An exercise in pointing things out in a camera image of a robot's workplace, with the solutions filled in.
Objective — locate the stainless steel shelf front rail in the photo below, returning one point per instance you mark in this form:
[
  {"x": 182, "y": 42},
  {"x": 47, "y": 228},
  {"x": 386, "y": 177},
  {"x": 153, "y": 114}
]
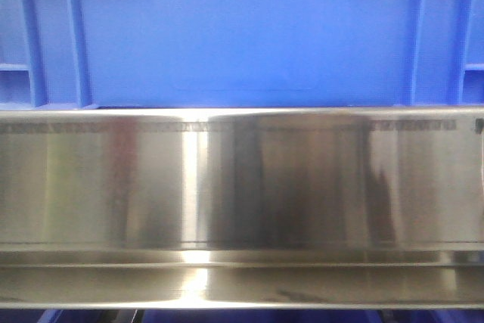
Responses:
[{"x": 242, "y": 208}]

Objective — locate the large blue plastic crate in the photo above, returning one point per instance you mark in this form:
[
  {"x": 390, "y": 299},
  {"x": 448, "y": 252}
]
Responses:
[{"x": 81, "y": 54}]

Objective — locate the blue bin on lower shelf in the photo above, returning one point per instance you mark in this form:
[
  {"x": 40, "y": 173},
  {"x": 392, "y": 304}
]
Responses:
[{"x": 269, "y": 315}]

